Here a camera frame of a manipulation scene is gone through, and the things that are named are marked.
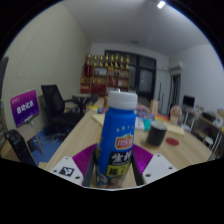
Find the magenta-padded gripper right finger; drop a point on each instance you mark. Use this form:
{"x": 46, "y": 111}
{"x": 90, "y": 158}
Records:
{"x": 146, "y": 160}

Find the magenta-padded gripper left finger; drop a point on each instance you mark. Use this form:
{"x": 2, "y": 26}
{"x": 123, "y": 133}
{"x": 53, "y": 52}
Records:
{"x": 83, "y": 160}

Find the blue white-capped drink bottle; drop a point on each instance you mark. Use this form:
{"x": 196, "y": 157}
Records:
{"x": 116, "y": 140}

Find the black cup with white inside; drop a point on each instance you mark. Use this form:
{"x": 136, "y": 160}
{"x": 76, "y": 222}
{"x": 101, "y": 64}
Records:
{"x": 156, "y": 134}

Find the white printed paper sheet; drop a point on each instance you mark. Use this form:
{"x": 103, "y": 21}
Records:
{"x": 139, "y": 123}

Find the tan paper envelope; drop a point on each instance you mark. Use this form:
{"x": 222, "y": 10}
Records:
{"x": 176, "y": 128}

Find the pale yellow book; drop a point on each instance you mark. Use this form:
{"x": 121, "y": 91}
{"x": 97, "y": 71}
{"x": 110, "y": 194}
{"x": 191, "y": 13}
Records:
{"x": 99, "y": 119}

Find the tan upright carton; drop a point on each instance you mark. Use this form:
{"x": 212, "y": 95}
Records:
{"x": 154, "y": 106}

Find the pink flowers in white pot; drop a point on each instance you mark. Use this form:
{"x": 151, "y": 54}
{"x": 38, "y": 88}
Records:
{"x": 176, "y": 112}

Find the black office chair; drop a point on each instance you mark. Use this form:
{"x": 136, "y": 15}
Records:
{"x": 58, "y": 106}

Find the small round side table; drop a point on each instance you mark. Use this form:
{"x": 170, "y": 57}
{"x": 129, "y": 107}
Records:
{"x": 81, "y": 97}

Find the white round stool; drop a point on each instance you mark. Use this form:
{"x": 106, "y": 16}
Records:
{"x": 209, "y": 140}

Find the black bag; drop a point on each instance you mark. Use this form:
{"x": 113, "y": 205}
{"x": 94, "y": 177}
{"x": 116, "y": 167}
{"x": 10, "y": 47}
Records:
{"x": 18, "y": 146}

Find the black computer monitor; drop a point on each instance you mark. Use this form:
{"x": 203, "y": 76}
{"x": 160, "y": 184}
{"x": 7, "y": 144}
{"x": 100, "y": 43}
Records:
{"x": 188, "y": 101}

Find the long wooden side desk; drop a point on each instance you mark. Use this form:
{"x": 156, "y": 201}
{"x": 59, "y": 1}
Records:
{"x": 208, "y": 121}

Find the purple sign on stand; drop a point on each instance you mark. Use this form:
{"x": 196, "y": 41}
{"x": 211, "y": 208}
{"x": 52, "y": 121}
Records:
{"x": 24, "y": 107}

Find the black framed glass door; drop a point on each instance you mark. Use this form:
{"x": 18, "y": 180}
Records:
{"x": 145, "y": 78}

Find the wooden shelf unit with trophies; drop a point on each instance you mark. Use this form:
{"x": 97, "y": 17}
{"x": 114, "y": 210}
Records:
{"x": 103, "y": 76}

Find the ceiling light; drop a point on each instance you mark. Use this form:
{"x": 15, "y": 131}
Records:
{"x": 161, "y": 4}

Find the white wall air conditioner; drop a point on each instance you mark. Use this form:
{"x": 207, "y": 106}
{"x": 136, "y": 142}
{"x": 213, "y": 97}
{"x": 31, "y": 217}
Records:
{"x": 176, "y": 65}

